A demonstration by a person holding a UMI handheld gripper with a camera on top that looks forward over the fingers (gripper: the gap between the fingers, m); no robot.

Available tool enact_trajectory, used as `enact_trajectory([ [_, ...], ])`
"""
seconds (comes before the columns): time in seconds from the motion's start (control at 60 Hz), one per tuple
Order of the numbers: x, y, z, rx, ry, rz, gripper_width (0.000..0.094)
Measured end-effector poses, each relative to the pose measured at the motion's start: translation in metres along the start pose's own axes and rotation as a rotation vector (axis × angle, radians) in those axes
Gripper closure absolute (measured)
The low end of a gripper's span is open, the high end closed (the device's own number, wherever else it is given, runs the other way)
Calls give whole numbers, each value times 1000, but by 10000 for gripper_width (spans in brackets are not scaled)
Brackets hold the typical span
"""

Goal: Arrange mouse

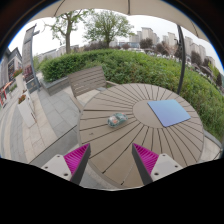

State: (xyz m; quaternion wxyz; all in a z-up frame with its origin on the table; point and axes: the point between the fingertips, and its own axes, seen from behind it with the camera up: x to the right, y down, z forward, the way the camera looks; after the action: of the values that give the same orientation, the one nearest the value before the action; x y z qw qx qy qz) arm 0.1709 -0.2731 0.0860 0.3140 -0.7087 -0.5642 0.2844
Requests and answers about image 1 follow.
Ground grey slatted outdoor chair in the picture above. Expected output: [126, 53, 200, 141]
[67, 65, 118, 113]

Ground dark curved umbrella pole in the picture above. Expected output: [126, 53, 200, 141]
[175, 24, 187, 96]

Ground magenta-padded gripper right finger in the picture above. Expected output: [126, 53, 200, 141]
[131, 143, 184, 186]

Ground thin-crowned tree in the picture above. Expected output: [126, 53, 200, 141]
[44, 9, 91, 55]

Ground green trimmed hedge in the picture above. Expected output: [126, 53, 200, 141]
[39, 48, 224, 141]

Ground round-crowned leafy tree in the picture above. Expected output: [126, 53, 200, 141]
[82, 9, 135, 48]

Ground transparent green computer mouse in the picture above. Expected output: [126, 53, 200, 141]
[106, 112, 129, 129]

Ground beige patio umbrella canopy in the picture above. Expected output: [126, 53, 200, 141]
[29, 0, 210, 43]

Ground blue rectangular mouse pad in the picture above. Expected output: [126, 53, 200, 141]
[146, 98, 192, 129]

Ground tall grey sign pillar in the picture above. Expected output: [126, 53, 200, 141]
[22, 24, 41, 93]

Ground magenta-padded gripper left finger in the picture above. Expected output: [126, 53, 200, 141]
[42, 143, 92, 186]

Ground distant apartment buildings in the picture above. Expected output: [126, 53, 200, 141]
[127, 26, 216, 68]

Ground white planter box with flowers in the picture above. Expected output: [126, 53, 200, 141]
[16, 93, 37, 129]

